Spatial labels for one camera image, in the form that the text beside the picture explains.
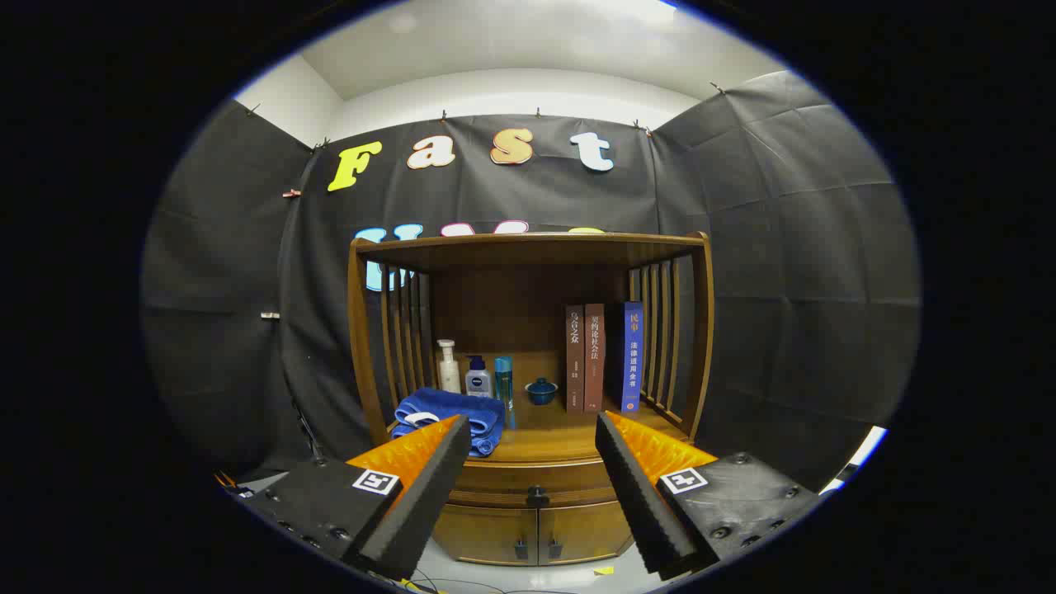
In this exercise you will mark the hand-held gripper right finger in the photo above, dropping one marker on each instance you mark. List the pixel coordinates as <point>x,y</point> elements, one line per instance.
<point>635,495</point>

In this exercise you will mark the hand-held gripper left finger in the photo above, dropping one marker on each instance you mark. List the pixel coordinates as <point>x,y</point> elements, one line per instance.
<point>429,495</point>

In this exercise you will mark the wooden drawer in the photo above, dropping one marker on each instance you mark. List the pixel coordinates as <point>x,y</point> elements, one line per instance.
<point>511,478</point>

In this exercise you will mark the wooden cabinet door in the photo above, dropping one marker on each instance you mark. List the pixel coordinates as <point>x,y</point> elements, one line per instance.
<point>483,532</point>
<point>582,528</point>

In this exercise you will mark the wooden countertop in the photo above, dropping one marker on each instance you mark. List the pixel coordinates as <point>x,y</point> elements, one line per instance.
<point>561,433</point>

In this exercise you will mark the wooden cabinet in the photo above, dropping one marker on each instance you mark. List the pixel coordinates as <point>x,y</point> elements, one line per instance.
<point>528,285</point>

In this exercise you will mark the folded blue towel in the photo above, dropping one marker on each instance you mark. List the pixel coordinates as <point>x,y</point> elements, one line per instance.
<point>450,406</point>

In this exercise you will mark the white bottle with blue cap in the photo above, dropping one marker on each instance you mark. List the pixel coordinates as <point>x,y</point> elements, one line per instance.
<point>478,384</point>

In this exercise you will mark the white pump bottle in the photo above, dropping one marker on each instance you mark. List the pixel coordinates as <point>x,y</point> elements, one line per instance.
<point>449,371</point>

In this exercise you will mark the blue book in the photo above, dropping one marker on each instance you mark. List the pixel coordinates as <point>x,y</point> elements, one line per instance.
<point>631,363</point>

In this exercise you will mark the teal clear bottle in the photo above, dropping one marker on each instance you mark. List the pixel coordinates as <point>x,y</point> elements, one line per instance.
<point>504,379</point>

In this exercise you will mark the reddish brown book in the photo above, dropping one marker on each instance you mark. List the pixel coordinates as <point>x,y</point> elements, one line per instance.
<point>594,363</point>

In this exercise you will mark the blue lidded teacup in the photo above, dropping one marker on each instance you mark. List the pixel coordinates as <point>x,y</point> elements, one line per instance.
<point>541,393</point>

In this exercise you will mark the dark brown book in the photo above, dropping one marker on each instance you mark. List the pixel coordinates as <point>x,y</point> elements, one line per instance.
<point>575,363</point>

